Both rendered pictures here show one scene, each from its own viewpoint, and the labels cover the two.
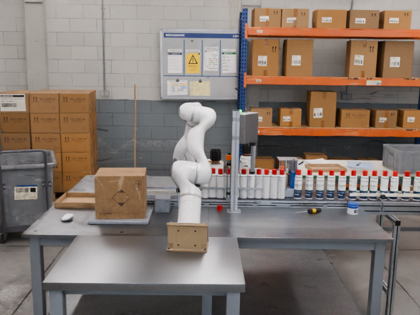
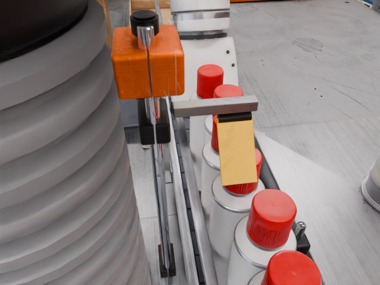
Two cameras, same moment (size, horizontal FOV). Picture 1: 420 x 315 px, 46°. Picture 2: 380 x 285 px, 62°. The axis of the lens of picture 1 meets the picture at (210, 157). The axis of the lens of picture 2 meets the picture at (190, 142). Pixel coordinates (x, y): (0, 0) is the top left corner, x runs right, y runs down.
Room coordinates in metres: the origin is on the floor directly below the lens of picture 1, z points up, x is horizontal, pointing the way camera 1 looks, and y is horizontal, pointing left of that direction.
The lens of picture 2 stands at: (3.26, -0.32, 1.27)
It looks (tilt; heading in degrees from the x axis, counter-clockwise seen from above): 41 degrees down; 82
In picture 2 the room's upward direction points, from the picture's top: straight up
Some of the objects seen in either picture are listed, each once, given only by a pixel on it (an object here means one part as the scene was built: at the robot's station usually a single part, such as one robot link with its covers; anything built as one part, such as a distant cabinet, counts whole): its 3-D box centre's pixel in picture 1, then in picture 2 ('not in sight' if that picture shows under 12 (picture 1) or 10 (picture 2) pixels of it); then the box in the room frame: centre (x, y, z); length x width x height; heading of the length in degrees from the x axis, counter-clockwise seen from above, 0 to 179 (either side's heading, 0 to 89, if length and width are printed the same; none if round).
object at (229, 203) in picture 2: (227, 183); (233, 224); (3.33, -0.12, 0.98); 0.05 x 0.05 x 0.20
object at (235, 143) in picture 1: (234, 161); not in sight; (3.19, -0.16, 1.16); 0.04 x 0.04 x 0.67; 0
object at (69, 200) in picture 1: (82, 200); (165, 17); (3.33, 0.88, 0.85); 0.30 x 0.26 x 0.04; 90
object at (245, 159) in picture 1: (246, 159); not in sight; (3.94, -0.29, 1.04); 0.09 x 0.09 x 0.29
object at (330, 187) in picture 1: (330, 184); not in sight; (3.34, -0.83, 0.98); 0.05 x 0.05 x 0.20
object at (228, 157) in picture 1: (229, 175); (193, 193); (3.29, -0.13, 1.05); 0.10 x 0.04 x 0.33; 0
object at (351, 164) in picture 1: (360, 164); not in sight; (4.91, -1.50, 0.81); 0.32 x 0.24 x 0.01; 166
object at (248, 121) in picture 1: (245, 127); not in sight; (3.25, -0.23, 1.38); 0.17 x 0.10 x 0.19; 145
